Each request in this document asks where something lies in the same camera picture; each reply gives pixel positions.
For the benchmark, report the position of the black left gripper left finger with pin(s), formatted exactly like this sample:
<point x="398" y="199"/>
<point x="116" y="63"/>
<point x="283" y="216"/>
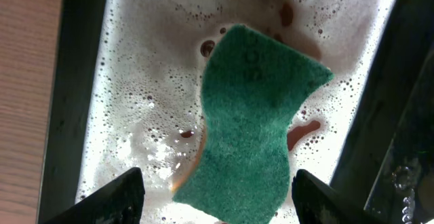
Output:
<point x="119" y="202"/>

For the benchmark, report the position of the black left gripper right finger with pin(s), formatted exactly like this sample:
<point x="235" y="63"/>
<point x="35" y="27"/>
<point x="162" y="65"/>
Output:
<point x="317" y="203"/>

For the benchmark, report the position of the green scrub sponge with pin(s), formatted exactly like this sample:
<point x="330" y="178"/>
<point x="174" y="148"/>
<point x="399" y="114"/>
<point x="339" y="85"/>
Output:
<point x="252" y="87"/>

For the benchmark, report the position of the round black serving tray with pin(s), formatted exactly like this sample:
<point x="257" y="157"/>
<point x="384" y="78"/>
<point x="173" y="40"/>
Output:
<point x="403" y="190"/>

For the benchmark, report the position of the black rectangular tray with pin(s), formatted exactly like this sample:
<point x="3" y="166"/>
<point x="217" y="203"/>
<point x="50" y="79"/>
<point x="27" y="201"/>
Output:
<point x="127" y="85"/>

